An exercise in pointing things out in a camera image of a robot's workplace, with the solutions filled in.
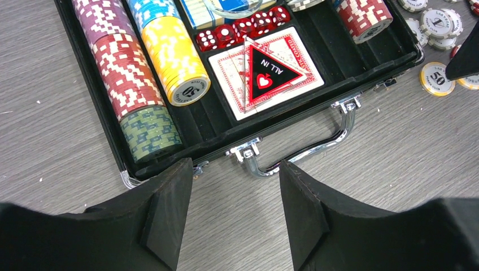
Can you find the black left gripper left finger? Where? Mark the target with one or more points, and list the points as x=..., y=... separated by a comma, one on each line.
x=140, y=229

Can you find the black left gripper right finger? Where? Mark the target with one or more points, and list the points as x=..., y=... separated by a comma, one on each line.
x=329, y=230

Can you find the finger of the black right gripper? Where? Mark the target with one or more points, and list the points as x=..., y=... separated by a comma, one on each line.
x=465, y=61

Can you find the green poker chip stack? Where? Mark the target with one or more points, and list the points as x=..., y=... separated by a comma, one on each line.
x=149, y=133

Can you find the red white chip stack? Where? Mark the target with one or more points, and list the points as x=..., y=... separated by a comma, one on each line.
x=126, y=74

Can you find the black poker set case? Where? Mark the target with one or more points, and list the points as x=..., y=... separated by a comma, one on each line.
x=208, y=128

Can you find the blue playing card deck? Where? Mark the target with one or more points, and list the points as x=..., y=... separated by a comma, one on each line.
x=200, y=17

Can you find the clear round dealer button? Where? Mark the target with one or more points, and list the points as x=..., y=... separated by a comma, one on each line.
x=233, y=9

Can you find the white poker chip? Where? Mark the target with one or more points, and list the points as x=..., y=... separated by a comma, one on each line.
x=441, y=24
x=414, y=26
x=442, y=45
x=413, y=6

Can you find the yellow poker chip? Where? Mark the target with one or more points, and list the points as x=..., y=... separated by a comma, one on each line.
x=433, y=79

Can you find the blue red chip stack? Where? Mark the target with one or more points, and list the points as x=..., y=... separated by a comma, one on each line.
x=363, y=19

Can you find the green white chip stack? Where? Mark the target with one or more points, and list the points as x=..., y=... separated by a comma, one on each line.
x=300, y=5

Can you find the blue yellow chip stack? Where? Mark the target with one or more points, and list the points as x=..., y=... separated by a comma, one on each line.
x=171, y=50

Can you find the red playing card deck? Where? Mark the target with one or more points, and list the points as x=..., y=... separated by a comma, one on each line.
x=228, y=69

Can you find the clear all-in triangle button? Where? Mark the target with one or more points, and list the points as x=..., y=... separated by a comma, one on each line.
x=267, y=75

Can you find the red dice in case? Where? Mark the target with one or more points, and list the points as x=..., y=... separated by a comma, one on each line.
x=256, y=25

